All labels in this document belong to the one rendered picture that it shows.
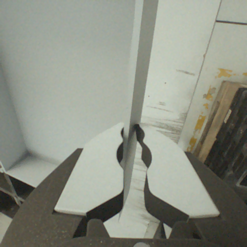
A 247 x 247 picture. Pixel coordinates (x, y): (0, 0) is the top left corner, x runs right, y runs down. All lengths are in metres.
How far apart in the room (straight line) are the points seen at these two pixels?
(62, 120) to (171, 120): 0.41
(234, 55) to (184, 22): 0.80
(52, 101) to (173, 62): 0.38
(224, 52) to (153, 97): 0.81
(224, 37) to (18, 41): 1.16
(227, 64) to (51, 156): 1.19
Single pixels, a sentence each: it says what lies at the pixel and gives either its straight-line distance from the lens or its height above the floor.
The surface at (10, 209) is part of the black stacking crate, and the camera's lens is 1.44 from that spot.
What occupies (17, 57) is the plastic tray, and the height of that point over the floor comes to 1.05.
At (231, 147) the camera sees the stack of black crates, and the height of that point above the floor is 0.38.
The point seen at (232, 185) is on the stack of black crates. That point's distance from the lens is 1.27.
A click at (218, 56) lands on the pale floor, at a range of 1.23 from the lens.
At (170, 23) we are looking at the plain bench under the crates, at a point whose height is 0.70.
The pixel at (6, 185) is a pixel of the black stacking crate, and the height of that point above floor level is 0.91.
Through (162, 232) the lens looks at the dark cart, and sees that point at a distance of 2.05.
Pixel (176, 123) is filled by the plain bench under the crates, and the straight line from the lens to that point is 0.55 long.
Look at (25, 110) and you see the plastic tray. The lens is 0.25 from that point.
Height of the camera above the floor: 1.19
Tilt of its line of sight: 57 degrees down
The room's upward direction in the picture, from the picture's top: 147 degrees counter-clockwise
